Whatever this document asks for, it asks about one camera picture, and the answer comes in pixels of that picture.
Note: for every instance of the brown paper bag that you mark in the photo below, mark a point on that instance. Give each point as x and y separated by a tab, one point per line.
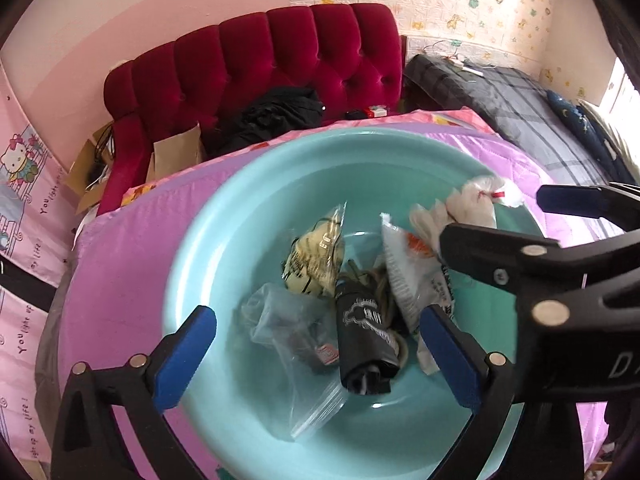
177	152

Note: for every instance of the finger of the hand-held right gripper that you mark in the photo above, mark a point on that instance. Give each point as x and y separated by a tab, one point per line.
570	201
490	250

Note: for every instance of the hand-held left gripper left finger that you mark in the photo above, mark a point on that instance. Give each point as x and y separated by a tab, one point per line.
185	355

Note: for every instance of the white plastic bag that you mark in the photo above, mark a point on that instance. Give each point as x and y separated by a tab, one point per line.
475	205

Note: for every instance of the small red white box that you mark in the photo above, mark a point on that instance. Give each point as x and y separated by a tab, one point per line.
377	111

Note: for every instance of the black foil packet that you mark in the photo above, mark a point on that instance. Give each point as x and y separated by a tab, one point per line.
362	345

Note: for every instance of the grey under cloth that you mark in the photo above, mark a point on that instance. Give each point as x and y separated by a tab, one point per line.
52	320

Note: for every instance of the long white tissue packet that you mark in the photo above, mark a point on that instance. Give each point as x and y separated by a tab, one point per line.
400	270

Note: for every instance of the dark blue pillow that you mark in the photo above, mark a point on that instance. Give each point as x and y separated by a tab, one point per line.
575	115

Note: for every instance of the small black item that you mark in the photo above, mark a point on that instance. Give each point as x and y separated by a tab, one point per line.
355	114

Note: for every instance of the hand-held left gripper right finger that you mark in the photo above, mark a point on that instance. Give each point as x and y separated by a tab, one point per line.
450	355

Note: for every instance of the teal plastic basin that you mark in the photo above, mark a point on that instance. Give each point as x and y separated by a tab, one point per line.
225	240

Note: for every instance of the beige printed packet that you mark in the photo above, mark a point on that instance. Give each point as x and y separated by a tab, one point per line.
315	265

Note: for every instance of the white pillow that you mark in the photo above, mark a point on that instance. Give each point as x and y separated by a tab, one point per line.
615	135

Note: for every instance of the clear zip bag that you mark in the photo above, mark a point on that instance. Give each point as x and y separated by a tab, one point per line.
280	310

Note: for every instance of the pink printed sheet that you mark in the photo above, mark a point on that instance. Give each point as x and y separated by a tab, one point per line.
440	120

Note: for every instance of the pink cartoon curtain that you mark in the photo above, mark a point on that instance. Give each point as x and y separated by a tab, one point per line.
20	160
20	360

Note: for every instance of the black clothing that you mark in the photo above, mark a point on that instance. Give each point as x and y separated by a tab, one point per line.
270	120

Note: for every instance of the grey plaid bedding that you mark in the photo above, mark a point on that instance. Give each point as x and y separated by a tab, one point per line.
525	110

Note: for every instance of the brown cardboard box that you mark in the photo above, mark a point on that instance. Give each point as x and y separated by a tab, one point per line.
87	180

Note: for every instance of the red tufted sofa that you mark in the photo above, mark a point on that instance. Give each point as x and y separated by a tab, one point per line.
300	50

